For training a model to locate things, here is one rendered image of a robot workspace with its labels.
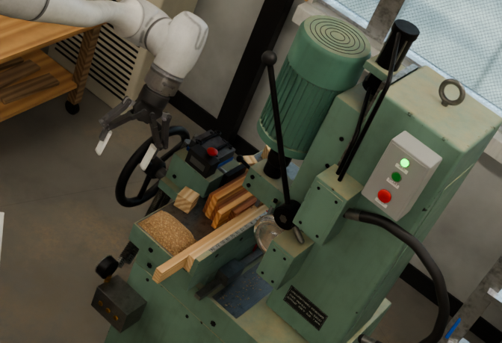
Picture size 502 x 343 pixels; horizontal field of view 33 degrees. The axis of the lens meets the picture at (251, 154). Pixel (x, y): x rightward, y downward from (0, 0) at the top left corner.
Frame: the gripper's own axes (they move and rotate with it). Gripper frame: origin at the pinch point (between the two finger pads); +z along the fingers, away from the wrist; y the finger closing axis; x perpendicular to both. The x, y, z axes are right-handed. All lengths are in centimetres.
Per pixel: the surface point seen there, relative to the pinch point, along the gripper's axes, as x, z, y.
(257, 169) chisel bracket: -19.1, -15.2, 25.9
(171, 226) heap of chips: -21.5, 5.7, 9.9
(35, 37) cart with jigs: 119, 6, 6
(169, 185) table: 0.4, 3.5, 17.1
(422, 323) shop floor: 30, 36, 176
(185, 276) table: -31.1, 13.4, 14.4
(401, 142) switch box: -64, -44, 21
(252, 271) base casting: -22.3, 11.1, 39.3
